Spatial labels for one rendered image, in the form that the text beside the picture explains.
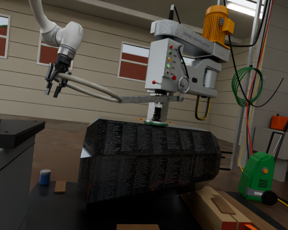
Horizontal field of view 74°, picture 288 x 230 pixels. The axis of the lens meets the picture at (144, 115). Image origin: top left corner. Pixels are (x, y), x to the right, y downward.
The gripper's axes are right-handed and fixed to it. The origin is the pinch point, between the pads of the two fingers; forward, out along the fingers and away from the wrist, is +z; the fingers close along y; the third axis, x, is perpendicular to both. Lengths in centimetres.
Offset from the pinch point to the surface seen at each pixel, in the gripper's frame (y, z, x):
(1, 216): -25, 45, -43
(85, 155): 37, 35, -2
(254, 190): 224, 33, -96
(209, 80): 133, -66, -37
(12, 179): -23, 36, -38
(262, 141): 357, -44, -84
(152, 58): 70, -57, -6
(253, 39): 298, -214, -34
